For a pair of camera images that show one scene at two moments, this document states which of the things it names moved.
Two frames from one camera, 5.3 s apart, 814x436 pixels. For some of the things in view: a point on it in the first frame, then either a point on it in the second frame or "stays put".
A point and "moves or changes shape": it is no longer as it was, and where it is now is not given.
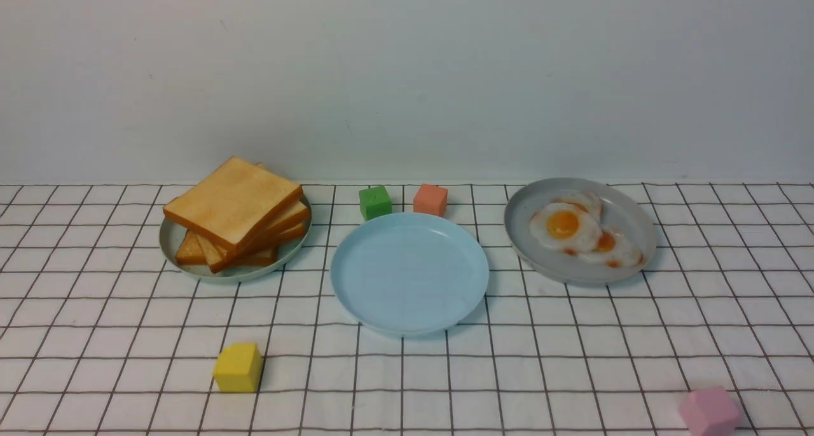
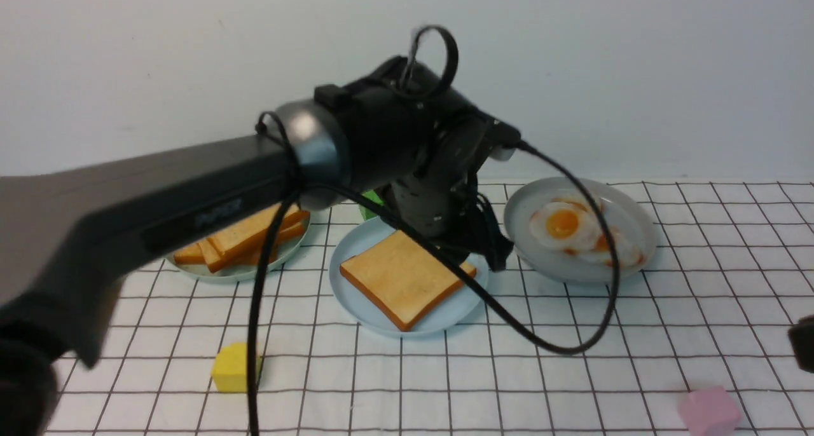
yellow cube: [237, 368] stays put
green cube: [374, 202] stays put
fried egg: [563, 226] stays put
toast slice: [229, 201] moves or changes shape
